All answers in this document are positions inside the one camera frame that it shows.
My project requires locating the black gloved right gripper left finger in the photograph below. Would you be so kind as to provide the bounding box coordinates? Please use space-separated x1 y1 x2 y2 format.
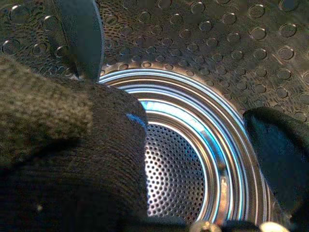
0 55 189 232

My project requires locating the black gloved right gripper right finger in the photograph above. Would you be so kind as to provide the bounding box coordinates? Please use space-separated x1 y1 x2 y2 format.
243 107 309 232

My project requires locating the perforated steel washer drum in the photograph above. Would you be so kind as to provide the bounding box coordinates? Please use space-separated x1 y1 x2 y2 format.
0 0 309 232

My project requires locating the dark drum paddle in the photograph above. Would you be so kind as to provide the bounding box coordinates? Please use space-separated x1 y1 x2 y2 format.
56 0 105 82

